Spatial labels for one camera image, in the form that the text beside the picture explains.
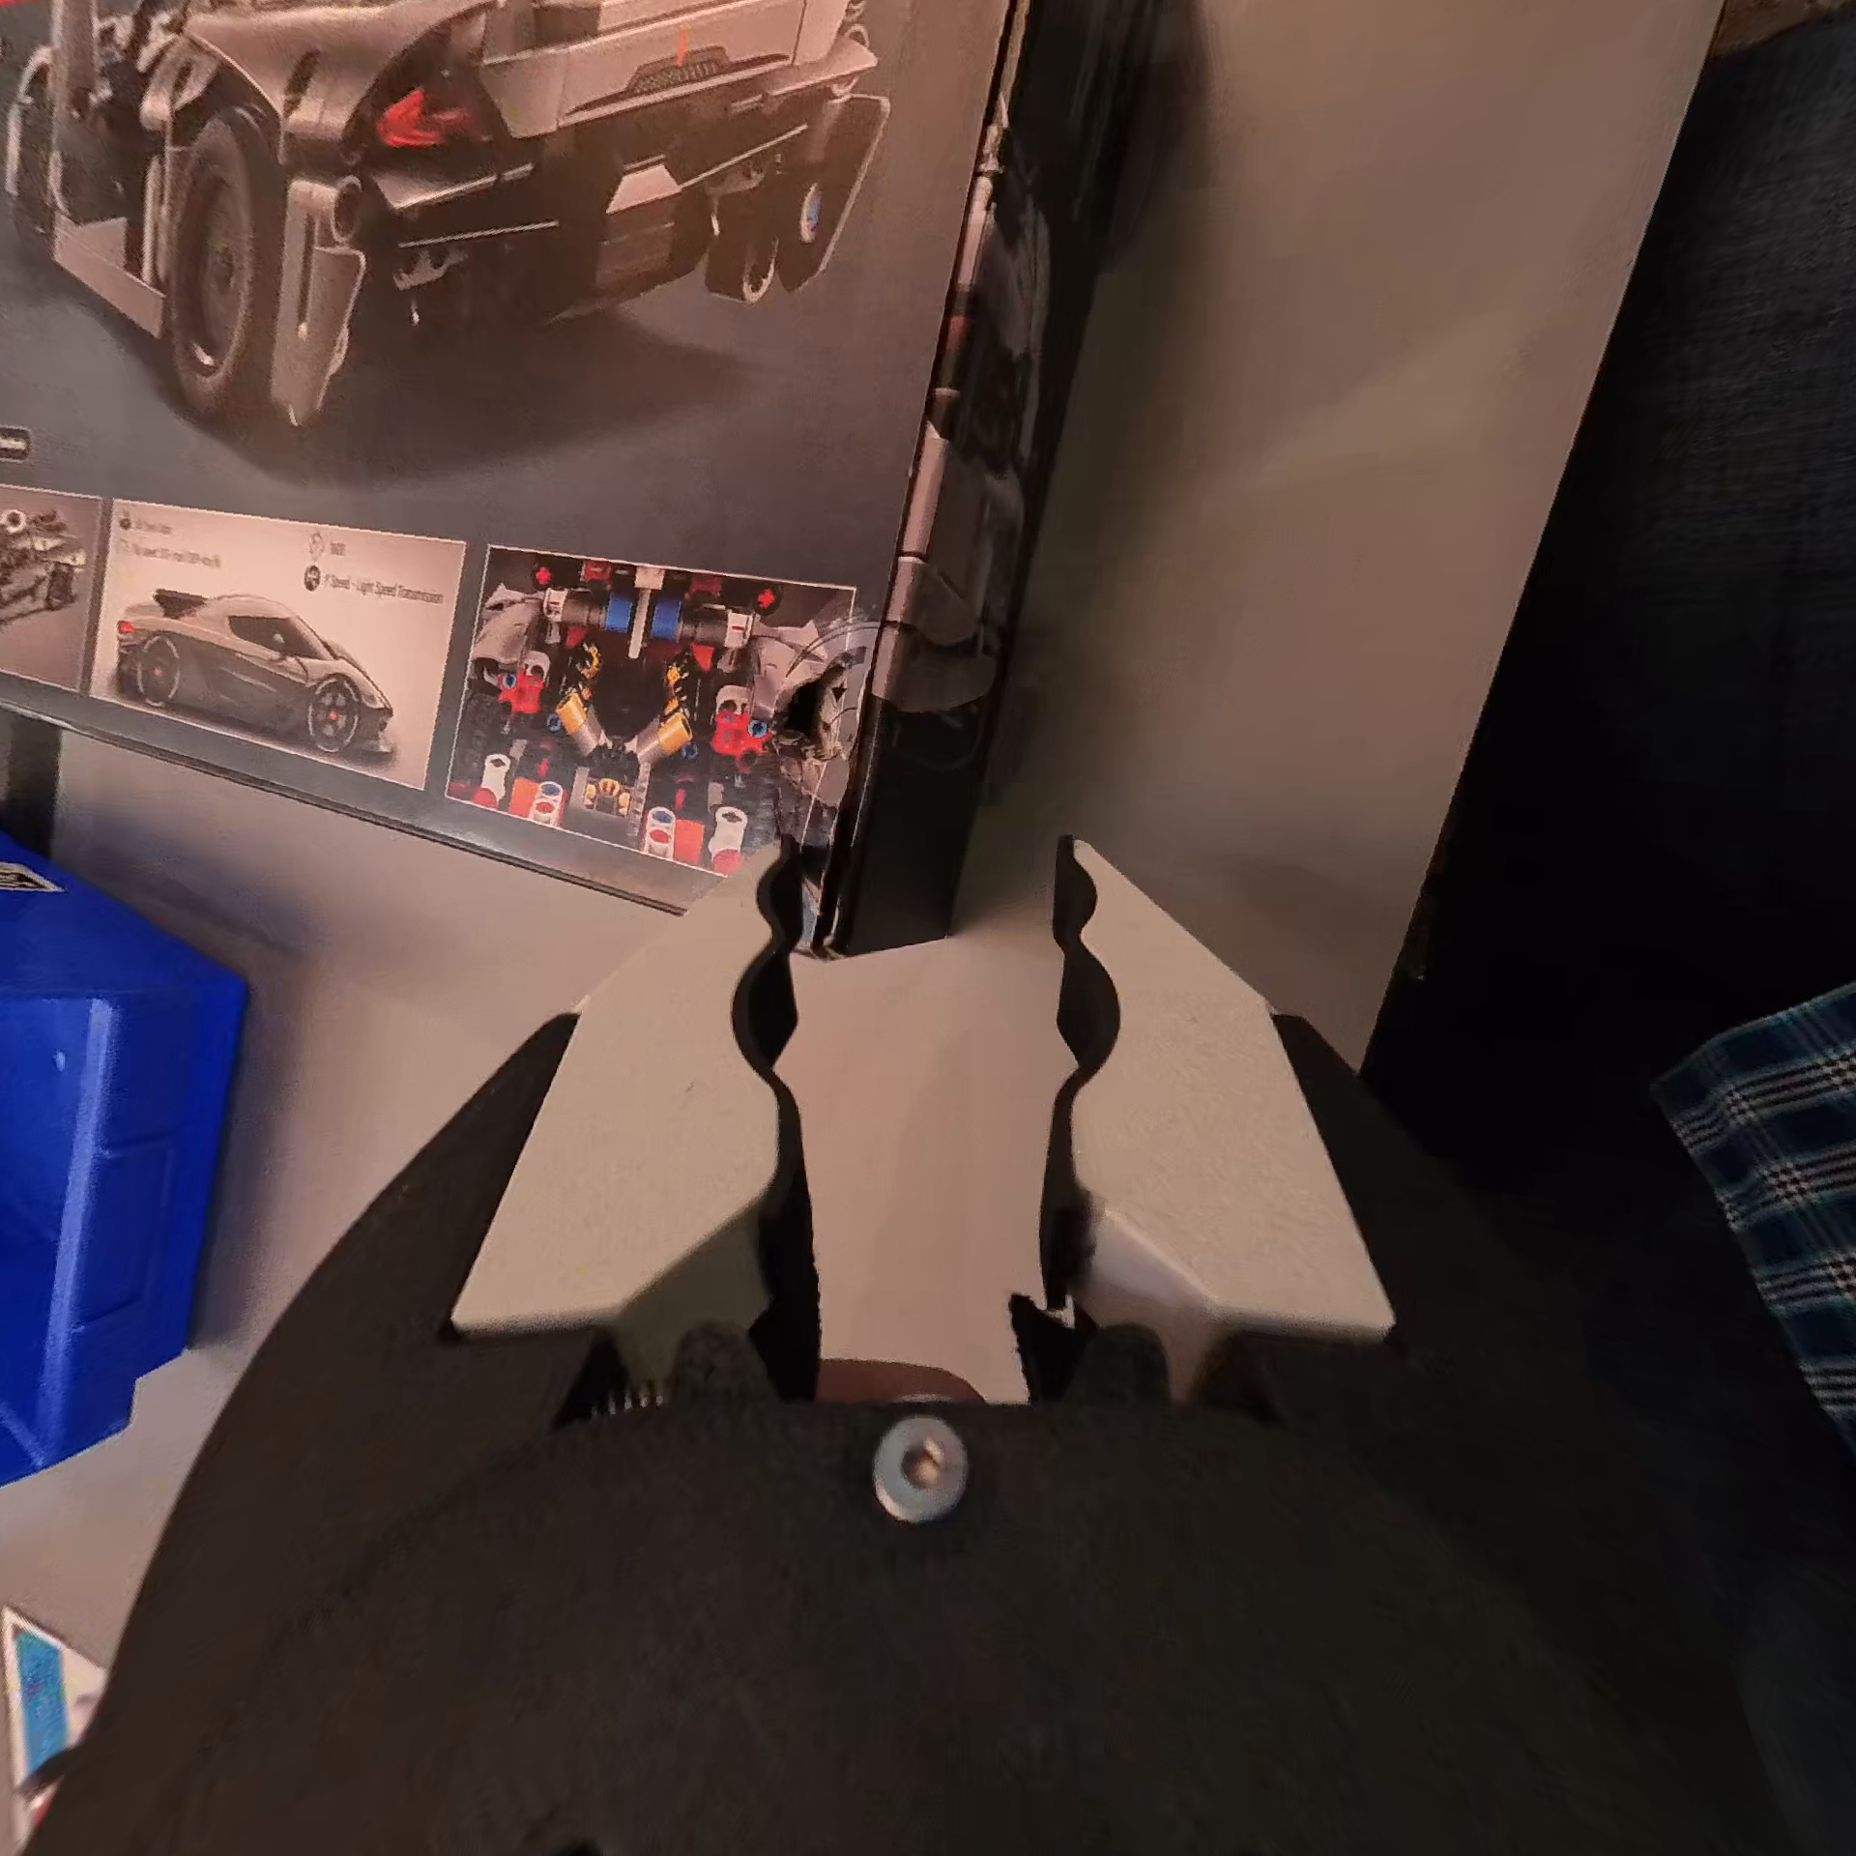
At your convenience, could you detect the person's plaid shirt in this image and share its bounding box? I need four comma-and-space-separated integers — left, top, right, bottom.
1652, 986, 1856, 1437

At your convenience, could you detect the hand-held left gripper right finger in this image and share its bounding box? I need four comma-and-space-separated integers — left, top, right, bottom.
1007, 835, 1399, 1404

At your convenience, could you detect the small blue sticker card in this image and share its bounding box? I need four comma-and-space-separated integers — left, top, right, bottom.
0, 1606, 111, 1792

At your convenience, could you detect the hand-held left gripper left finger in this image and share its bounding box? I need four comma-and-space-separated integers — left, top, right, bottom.
448, 836, 832, 1404

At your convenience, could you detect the lego set car box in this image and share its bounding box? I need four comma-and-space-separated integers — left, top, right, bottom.
0, 0, 1162, 958

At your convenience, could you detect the blue plastic bin with tag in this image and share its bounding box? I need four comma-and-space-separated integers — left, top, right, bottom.
0, 829, 253, 1486

